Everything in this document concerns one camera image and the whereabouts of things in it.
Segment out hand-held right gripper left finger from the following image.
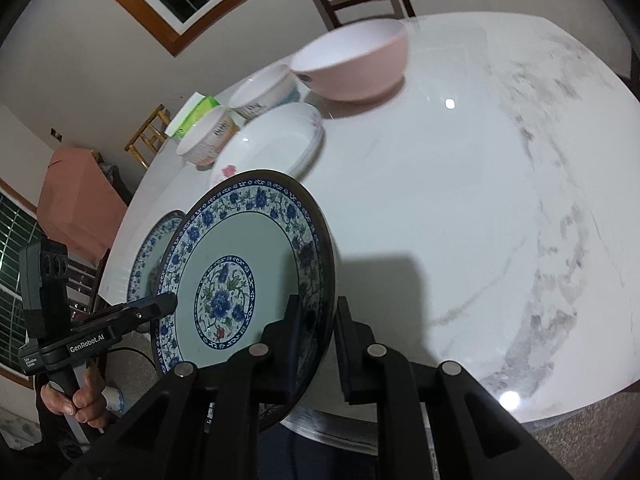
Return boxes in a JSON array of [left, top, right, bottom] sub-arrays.
[[60, 294, 303, 480]]

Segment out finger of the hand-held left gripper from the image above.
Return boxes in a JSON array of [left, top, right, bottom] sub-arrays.
[[72, 291, 179, 335]]

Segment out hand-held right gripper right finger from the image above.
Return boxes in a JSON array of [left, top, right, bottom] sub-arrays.
[[336, 296, 576, 480]]

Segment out blue floral plate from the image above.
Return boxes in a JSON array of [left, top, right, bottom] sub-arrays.
[[156, 170, 337, 433], [126, 210, 187, 333]]

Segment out white printed bowl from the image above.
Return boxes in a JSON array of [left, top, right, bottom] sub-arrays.
[[176, 106, 238, 170]]

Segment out white plate pink flowers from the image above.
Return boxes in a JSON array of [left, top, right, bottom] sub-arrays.
[[209, 102, 326, 188]]

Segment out white bowl blue cartoon print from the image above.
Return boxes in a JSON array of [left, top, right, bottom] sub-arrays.
[[229, 65, 301, 122]]

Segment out pink bowl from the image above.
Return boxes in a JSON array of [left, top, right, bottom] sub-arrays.
[[290, 18, 410, 102]]

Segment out person's left hand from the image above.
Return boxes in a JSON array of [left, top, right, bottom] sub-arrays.
[[40, 360, 113, 429]]

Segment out bamboo chair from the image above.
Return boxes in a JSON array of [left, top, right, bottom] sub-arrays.
[[124, 104, 173, 170]]

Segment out green tissue box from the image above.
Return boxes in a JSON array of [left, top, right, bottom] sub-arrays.
[[165, 92, 221, 140]]

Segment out black cable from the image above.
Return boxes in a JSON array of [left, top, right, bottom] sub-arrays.
[[102, 344, 163, 378]]

